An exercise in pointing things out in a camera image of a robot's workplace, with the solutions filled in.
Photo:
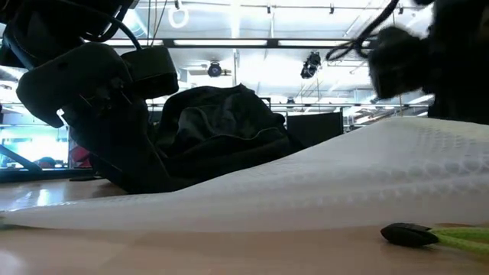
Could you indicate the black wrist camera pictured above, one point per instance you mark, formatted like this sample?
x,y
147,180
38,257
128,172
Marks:
x,y
397,63
153,70

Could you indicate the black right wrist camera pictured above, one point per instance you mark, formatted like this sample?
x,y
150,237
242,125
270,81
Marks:
x,y
397,63

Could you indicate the black dome ceiling fixture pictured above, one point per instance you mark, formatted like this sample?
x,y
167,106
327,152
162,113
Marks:
x,y
214,69

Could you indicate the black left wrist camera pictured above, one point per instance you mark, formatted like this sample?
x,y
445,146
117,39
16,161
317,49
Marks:
x,y
153,70

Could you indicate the black overhead camera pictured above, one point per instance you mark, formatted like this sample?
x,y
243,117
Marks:
x,y
311,65

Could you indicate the white mesh pouch yellow zipper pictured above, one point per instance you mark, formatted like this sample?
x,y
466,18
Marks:
x,y
344,179

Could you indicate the black overhead frame beam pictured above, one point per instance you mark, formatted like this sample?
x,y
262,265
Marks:
x,y
267,43

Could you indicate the narrow black background panel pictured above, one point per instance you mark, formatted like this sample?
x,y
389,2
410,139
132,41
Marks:
x,y
313,128

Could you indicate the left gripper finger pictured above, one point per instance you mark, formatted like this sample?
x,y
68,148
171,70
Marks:
x,y
122,145

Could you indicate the black backpack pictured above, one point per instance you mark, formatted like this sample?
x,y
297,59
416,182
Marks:
x,y
214,130

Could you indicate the red background object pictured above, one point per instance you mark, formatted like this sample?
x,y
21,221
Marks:
x,y
80,156

